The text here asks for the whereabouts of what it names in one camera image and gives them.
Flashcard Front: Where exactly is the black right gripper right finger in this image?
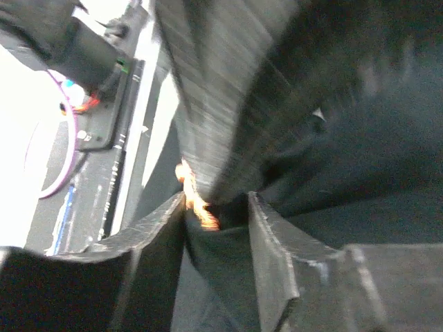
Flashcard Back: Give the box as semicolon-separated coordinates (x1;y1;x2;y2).
248;192;442;331

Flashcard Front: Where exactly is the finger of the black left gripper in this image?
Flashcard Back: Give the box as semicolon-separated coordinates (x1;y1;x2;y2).
156;1;301;204

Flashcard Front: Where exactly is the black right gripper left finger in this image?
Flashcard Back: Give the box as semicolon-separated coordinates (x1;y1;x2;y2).
1;193;185;331

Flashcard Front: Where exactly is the black garment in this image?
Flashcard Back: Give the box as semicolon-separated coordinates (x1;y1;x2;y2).
177;1;442;331

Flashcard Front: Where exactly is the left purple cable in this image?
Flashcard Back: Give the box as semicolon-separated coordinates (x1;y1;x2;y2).
24;68;79;200

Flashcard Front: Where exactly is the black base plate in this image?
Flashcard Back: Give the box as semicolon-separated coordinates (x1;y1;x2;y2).
24;1;179;256

